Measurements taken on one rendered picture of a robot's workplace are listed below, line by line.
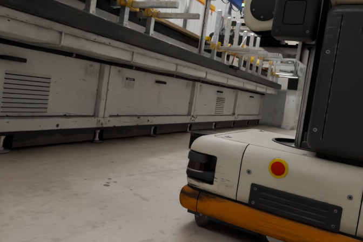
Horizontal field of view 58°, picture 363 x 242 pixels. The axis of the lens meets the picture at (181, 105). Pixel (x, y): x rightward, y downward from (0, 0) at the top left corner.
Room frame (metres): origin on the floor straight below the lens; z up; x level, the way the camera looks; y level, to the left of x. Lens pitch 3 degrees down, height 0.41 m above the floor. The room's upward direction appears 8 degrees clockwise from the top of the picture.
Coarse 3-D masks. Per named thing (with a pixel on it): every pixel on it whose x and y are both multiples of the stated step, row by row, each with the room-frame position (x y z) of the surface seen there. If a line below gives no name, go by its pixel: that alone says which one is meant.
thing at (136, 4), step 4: (112, 4) 1.88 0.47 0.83; (116, 4) 1.87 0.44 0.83; (132, 4) 1.81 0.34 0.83; (136, 4) 1.80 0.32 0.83; (140, 4) 1.79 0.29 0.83; (144, 4) 1.78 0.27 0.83; (148, 4) 1.76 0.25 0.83; (152, 4) 1.75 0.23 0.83; (156, 4) 1.74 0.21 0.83; (160, 4) 1.73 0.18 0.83; (164, 4) 1.72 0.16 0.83; (168, 4) 1.71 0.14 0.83; (172, 4) 1.69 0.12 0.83; (176, 4) 1.69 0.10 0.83; (164, 8) 1.75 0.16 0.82; (168, 8) 1.74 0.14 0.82; (172, 8) 1.72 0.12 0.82; (176, 8) 1.71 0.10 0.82
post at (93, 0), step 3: (87, 0) 1.57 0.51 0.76; (90, 0) 1.56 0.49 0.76; (93, 0) 1.58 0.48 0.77; (96, 0) 1.59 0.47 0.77; (87, 3) 1.57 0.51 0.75; (90, 3) 1.56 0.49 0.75; (93, 3) 1.58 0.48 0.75; (87, 6) 1.57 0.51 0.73; (90, 6) 1.56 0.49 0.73; (93, 6) 1.58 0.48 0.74; (93, 9) 1.58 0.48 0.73
